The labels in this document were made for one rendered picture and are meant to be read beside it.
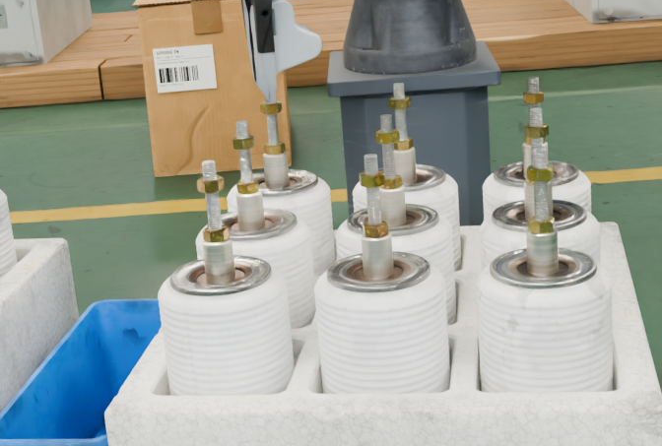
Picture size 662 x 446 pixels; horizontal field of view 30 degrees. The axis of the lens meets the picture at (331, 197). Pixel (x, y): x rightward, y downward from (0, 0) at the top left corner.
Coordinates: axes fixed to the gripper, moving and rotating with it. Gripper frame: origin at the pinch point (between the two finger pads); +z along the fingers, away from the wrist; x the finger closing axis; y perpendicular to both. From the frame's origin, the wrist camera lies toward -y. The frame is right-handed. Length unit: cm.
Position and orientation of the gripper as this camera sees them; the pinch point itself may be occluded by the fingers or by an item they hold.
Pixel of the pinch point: (261, 87)
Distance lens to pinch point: 111.9
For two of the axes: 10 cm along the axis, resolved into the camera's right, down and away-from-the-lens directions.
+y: 9.8, -1.4, 1.7
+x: -2.1, -2.7, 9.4
